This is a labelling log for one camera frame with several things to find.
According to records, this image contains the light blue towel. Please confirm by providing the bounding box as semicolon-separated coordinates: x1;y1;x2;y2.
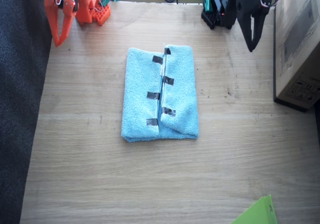
121;43;200;143

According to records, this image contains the brown cardboard box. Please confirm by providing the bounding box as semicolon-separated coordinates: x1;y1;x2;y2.
273;0;320;113

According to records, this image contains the dark grey fabric sofa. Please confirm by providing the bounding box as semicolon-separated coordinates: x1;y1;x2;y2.
0;0;53;224

